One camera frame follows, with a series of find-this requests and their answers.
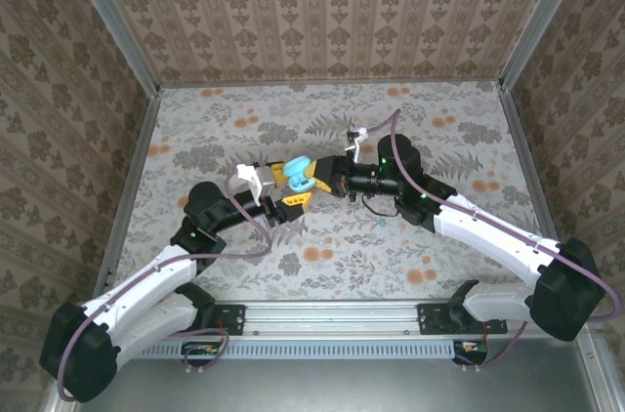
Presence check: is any black base connector board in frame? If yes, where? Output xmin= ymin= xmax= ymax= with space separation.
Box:
xmin=452 ymin=339 xmax=489 ymax=365
xmin=181 ymin=341 xmax=227 ymax=367

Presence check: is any grey metal sheet panel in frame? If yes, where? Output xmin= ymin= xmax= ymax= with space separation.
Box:
xmin=72 ymin=343 xmax=606 ymax=412

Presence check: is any aluminium table side rail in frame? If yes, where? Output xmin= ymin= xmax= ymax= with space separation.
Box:
xmin=497 ymin=82 xmax=563 ymax=245
xmin=97 ymin=92 xmax=162 ymax=286

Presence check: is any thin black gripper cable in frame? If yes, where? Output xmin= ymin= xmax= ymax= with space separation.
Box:
xmin=361 ymin=194 xmax=400 ymax=219

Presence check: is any light blue earbud case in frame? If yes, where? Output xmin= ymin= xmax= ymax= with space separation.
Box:
xmin=282 ymin=156 xmax=319 ymax=193

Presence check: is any grey slotted cable duct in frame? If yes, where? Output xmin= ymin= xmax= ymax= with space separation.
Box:
xmin=134 ymin=337 xmax=458 ymax=361

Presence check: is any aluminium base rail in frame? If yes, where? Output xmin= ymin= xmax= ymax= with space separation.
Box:
xmin=242 ymin=301 xmax=421 ymax=338

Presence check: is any aluminium table back rail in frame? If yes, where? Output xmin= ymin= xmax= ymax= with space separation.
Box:
xmin=158 ymin=77 xmax=504 ymax=90

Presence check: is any aluminium frame post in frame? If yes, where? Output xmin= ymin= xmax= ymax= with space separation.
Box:
xmin=498 ymin=0 xmax=598 ymax=89
xmin=54 ymin=0 xmax=162 ymax=99

